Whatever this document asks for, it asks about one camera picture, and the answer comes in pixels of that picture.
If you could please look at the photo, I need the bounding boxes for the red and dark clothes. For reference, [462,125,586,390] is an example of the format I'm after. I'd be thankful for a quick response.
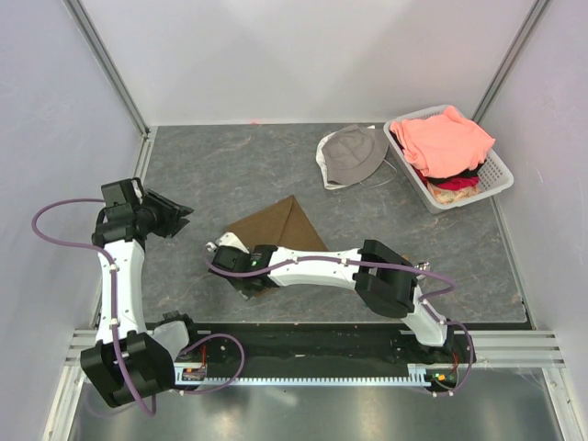
[413,164,482,205]

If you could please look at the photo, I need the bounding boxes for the grey bucket hat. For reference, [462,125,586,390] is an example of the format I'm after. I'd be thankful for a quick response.
[315,124,390,190]

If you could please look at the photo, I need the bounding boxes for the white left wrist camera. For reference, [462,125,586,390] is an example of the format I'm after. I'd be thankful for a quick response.
[130,177,143,202]

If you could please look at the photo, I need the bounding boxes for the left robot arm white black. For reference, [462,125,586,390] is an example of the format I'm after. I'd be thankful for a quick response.
[81,177,202,408]

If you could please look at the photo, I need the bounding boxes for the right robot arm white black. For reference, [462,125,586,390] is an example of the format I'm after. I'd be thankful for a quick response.
[206,237,456,362]

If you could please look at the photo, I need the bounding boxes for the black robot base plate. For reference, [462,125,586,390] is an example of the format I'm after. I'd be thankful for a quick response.
[188,322,476,366]

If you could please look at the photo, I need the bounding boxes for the brown cloth napkin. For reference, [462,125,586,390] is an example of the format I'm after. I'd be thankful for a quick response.
[226,196,328,272]

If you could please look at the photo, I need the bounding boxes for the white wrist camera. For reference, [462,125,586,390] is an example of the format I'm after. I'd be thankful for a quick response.
[205,232,249,254]
[130,177,143,202]

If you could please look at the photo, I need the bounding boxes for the white plastic laundry basket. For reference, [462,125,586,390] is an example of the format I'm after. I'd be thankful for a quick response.
[382,105,515,214]

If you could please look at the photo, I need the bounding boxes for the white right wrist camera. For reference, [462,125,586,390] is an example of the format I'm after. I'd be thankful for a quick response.
[205,232,249,254]

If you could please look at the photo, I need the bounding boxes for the grey slotted cable duct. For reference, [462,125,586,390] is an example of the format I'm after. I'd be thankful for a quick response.
[175,363,458,389]

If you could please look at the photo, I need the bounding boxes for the salmon pink folded garment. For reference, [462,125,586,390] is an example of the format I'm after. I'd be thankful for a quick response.
[390,106,495,178]

